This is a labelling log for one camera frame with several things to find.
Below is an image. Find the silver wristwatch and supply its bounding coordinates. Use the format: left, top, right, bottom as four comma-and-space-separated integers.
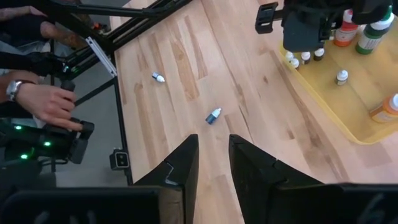
5, 79, 37, 102

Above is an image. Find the large green food coloring bottle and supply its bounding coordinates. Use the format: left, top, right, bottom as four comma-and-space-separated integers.
355, 6, 395, 55

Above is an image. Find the small green dropper bottle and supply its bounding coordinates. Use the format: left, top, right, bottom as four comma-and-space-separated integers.
335, 69, 349, 86

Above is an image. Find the small blue dropper bottle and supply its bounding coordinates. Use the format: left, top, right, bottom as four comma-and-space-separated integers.
205, 107, 223, 125

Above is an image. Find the large orange food coloring bottle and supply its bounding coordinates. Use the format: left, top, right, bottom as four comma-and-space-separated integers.
333, 9, 360, 48

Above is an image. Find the small black dropper bottle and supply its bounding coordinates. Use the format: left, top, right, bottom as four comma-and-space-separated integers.
313, 47, 326, 62

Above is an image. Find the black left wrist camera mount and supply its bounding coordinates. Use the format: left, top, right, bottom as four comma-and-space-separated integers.
254, 1, 284, 35

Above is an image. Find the black handheld device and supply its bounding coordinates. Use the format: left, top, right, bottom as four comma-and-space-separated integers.
0, 116, 96, 165

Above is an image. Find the yellow translucent plastic tray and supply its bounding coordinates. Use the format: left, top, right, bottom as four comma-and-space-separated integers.
278, 9, 398, 146

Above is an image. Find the large yellow food coloring bottle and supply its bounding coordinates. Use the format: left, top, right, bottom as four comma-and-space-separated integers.
369, 93, 398, 124

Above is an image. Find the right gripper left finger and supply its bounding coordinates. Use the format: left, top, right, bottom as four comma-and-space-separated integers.
132, 134, 200, 224

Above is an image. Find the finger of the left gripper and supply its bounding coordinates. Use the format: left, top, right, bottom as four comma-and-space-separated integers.
282, 11, 331, 53

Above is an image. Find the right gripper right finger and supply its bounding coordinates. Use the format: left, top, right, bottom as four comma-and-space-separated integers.
228, 134, 289, 224

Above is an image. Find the black aluminium table frame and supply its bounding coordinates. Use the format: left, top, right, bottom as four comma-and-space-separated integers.
46, 0, 193, 186

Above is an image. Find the person's hand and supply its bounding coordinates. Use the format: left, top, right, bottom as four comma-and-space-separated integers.
15, 82, 83, 132

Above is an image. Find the small black camera box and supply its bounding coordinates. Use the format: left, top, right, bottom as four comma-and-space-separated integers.
109, 148, 130, 171

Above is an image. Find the person's forearm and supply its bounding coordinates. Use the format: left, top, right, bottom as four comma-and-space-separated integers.
0, 70, 22, 105
0, 5, 91, 50

